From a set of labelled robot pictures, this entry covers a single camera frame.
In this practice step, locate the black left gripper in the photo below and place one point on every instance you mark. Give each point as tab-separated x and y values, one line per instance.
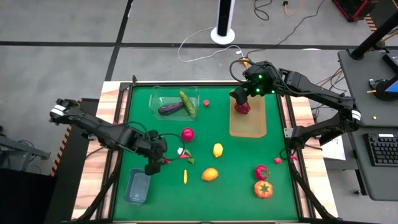
155	147

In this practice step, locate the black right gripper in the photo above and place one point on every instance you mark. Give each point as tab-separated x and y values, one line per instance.
259	82

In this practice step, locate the dark red apple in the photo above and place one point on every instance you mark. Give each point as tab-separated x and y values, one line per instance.
242	109

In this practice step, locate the small red radish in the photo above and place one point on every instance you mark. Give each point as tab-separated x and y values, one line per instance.
166	161

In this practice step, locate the white garlic bulb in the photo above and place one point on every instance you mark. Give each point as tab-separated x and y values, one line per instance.
180	151

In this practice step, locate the yellow chili pepper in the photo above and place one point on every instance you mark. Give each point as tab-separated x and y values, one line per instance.
185	176

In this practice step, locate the red chili pepper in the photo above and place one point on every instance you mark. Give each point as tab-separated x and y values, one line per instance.
184	156

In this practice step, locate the small red round fruit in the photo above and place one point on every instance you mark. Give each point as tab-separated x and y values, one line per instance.
277	160
206	102

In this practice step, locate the green chili pepper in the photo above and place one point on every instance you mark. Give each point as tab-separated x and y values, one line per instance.
191	160

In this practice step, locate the green cucumber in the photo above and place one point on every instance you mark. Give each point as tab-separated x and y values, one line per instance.
187	102

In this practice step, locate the large orange mango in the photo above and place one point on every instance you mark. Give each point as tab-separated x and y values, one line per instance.
210	174

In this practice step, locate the yellow lemon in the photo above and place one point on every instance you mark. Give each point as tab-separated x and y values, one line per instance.
218	150

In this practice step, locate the dark purple eggplant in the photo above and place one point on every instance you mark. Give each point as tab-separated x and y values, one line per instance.
169	108

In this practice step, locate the red strawberry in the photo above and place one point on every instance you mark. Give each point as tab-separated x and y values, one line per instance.
261	172

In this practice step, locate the orange persimmon green stem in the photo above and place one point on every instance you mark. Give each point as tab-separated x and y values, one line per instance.
263	189

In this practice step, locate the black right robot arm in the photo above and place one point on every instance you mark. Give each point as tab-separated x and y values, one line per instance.
320	90

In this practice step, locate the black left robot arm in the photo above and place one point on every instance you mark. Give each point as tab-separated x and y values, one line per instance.
102	132

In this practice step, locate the blue plastic basket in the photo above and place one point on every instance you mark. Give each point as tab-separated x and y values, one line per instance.
136	186

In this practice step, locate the orange translucent plastic basket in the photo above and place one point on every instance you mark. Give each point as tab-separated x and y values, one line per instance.
248	127

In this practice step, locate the clear plastic basket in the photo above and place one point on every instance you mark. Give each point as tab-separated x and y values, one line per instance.
164	93

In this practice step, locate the black tower white round base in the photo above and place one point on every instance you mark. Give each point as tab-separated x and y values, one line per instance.
225	15

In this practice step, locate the black cart hazard stripes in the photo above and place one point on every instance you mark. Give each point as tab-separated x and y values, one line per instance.
71	174

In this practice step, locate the green table mat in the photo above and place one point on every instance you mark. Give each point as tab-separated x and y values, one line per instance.
233	202

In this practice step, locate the white paper sheet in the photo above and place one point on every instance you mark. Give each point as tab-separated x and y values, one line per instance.
335	151

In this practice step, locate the grey metal stand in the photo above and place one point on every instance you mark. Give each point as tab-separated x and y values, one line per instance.
18	152

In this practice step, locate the black device blue screen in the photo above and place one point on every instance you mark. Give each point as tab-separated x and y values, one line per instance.
382	90

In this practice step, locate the red and black case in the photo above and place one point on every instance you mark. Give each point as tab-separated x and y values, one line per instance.
354	9

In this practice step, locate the black diagonal pole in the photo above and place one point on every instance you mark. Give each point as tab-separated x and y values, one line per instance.
373	35

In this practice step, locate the black keyboard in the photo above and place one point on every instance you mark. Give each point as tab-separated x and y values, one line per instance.
384	151

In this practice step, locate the dark laptop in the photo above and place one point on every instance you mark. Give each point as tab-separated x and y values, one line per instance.
392	60

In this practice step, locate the grey desk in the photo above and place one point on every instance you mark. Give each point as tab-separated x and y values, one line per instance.
382	186

